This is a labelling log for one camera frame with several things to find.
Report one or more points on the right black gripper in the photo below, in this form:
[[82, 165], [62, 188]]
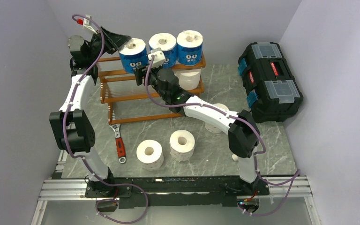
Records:
[[139, 73]]

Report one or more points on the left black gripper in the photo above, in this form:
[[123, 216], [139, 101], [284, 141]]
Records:
[[113, 41]]

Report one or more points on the blue roll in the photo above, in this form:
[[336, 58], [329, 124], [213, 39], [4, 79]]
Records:
[[167, 43], [189, 47], [132, 54]]

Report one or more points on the white roll sideways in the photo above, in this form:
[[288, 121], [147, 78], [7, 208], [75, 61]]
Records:
[[189, 79]]

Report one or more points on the orange wooden two-tier shelf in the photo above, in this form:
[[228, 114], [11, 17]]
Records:
[[117, 86]]

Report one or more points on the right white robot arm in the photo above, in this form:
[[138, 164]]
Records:
[[242, 132]]

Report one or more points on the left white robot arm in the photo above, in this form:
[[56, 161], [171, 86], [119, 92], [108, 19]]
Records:
[[71, 127]]

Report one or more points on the green and white pipe fitting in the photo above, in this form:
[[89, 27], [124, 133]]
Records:
[[234, 157]]

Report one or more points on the black plastic toolbox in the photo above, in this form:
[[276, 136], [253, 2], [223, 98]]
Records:
[[272, 92]]

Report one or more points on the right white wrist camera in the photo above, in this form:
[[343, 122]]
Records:
[[156, 58]]

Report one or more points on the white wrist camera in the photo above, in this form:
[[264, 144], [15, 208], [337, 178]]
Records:
[[86, 24], [156, 58]]

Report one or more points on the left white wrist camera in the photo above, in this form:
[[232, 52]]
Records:
[[86, 24]]

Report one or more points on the red handled tool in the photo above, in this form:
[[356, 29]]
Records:
[[121, 152]]

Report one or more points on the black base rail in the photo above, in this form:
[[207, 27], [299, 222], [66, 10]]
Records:
[[133, 192]]

